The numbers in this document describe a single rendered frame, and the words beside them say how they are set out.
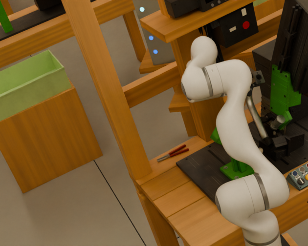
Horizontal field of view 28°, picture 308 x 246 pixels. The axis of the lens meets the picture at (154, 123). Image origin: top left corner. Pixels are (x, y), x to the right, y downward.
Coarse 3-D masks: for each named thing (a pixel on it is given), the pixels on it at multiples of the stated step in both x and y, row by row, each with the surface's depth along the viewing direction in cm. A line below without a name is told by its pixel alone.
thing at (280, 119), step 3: (276, 117) 254; (279, 117) 253; (282, 117) 254; (276, 120) 254; (279, 120) 253; (282, 120) 253; (285, 120) 254; (270, 123) 259; (273, 123) 256; (276, 123) 255; (279, 123) 254; (270, 126) 259; (273, 126) 257; (276, 126) 256; (273, 129) 258; (276, 129) 258
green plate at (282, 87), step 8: (272, 64) 254; (272, 72) 255; (288, 72) 246; (272, 80) 256; (280, 80) 251; (288, 80) 246; (272, 88) 258; (280, 88) 252; (288, 88) 248; (272, 96) 259; (280, 96) 254; (288, 96) 250; (296, 96) 253; (272, 104) 261; (280, 104) 255; (288, 104) 251; (296, 104) 255; (280, 112) 256
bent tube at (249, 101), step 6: (252, 72) 254; (258, 72) 254; (252, 78) 257; (258, 78) 257; (252, 90) 263; (246, 96) 264; (246, 102) 265; (252, 102) 264; (252, 108) 263; (252, 114) 262; (258, 114) 262; (258, 120) 261; (258, 126) 260; (264, 132) 259; (264, 138) 261
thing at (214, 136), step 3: (216, 129) 250; (213, 132) 251; (216, 132) 250; (213, 135) 250; (216, 135) 249; (213, 138) 250; (216, 138) 248; (219, 138) 247; (216, 141) 248; (219, 141) 248
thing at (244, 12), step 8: (240, 8) 255; (248, 8) 257; (224, 16) 254; (232, 16) 255; (240, 16) 257; (248, 16) 259; (224, 24) 255; (232, 24) 257; (240, 24) 258; (248, 24) 260; (256, 24) 262; (216, 32) 262; (224, 32) 257; (232, 32) 258; (240, 32) 260; (248, 32) 262; (256, 32) 264; (216, 40) 266; (224, 40) 258; (232, 40) 260; (240, 40) 262
